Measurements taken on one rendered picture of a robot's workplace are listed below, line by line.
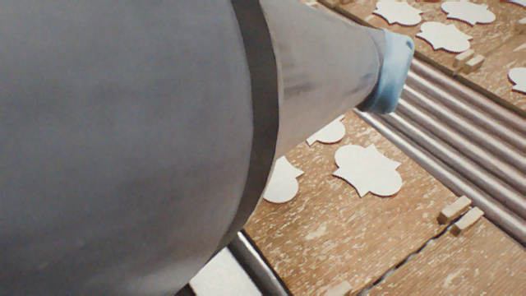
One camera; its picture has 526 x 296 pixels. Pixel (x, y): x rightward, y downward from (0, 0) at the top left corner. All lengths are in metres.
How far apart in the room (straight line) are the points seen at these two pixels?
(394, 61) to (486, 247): 0.46
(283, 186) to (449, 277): 0.30
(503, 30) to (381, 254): 0.80
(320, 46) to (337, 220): 0.56
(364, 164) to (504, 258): 0.26
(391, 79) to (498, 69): 0.79
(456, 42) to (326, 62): 1.01
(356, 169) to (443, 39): 0.52
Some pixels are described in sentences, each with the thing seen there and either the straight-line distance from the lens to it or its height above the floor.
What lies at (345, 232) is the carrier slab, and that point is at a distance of 0.69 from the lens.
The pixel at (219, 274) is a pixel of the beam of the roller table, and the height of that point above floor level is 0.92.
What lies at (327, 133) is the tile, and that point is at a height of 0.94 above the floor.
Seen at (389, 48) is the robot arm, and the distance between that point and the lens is 0.36.
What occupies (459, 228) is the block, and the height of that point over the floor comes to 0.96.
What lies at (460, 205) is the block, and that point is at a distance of 0.75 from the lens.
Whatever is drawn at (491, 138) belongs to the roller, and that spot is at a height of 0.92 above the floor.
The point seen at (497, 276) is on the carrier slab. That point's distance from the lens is 0.73.
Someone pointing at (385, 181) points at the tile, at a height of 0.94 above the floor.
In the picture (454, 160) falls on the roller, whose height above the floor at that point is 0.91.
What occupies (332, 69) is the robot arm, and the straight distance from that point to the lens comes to 0.17.
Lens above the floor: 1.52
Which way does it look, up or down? 48 degrees down
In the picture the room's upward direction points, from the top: straight up
